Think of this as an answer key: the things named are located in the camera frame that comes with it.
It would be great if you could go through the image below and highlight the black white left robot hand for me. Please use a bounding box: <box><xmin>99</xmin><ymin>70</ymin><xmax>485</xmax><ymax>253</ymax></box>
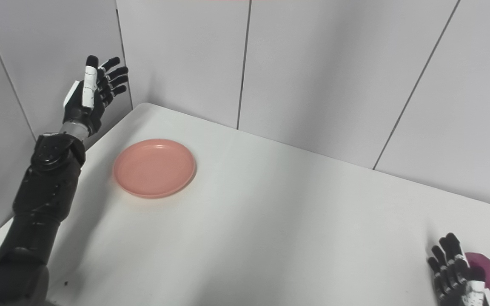
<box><xmin>62</xmin><ymin>55</ymin><xmax>129</xmax><ymax>139</ymax></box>

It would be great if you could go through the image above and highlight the pink round plate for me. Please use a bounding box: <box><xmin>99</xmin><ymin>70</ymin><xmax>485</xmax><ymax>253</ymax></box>
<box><xmin>113</xmin><ymin>139</ymin><xmax>197</xmax><ymax>199</ymax></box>

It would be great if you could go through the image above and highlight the purple red onion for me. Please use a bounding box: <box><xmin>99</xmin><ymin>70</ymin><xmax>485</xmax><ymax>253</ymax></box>
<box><xmin>465</xmin><ymin>252</ymin><xmax>490</xmax><ymax>291</ymax></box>

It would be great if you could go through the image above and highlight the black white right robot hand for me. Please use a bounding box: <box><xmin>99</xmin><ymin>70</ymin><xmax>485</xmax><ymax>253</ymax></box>
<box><xmin>427</xmin><ymin>232</ymin><xmax>490</xmax><ymax>306</ymax></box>

